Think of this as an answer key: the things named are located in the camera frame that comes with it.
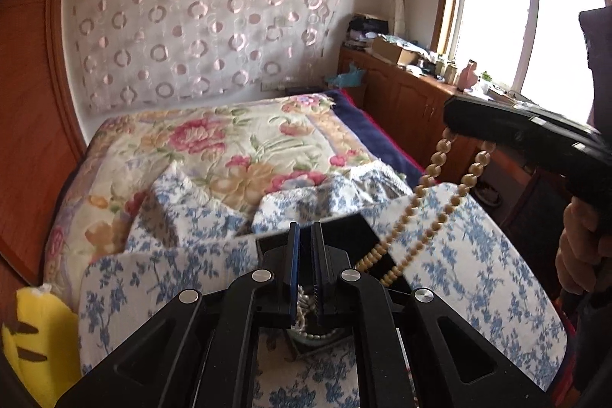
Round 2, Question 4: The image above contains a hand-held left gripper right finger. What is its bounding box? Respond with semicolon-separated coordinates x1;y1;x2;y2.
311;221;570;408

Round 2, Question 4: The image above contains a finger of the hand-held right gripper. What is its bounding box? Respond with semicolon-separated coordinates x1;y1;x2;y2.
443;94;532;151

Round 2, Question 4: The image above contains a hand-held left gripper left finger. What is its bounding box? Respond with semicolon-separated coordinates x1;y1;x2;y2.
55;221;302;408

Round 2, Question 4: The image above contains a black jewelry box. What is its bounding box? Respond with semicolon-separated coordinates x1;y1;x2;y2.
255;211;414;349

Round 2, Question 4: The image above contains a white pearl necklace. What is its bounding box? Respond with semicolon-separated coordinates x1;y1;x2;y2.
286;284;338;342

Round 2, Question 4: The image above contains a wooden bead necklace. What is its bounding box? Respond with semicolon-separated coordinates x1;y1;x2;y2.
354;137;499;290

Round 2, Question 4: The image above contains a person's right hand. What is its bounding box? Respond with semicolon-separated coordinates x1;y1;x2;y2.
557;197;612;295

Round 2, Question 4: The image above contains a pink bottle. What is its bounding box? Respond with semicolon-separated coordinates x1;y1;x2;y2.
457;59;479;92

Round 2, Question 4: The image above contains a blue floral folded cloth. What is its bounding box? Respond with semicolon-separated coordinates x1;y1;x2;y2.
125;162;414;253

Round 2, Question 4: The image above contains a wooden cabinet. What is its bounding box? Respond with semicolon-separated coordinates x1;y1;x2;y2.
337;47;541;184

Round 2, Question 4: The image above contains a dark cloth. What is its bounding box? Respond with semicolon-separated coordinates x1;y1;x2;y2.
578;5;612;132

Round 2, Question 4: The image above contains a navy blue blanket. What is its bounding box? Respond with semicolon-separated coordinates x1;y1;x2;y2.
330;89;428;189

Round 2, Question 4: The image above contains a cardboard box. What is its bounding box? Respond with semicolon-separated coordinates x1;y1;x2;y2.
371;36;418;65

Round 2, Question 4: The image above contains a wooden framed window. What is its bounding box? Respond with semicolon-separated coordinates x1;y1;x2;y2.
430;0;612;127

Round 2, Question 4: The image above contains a teal bag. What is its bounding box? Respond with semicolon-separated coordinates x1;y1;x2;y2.
325;64;368;92

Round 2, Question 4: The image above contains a pink floral quilt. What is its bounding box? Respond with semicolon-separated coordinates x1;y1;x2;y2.
43;93;383;299

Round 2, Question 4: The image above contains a yellow plush toy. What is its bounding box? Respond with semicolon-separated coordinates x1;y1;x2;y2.
1;284;81;398

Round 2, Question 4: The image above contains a wooden headboard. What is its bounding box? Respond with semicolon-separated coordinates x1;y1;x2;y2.
0;0;89;289

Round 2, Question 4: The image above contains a circle patterned wall cloth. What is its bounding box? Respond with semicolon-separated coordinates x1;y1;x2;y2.
67;0;345;115

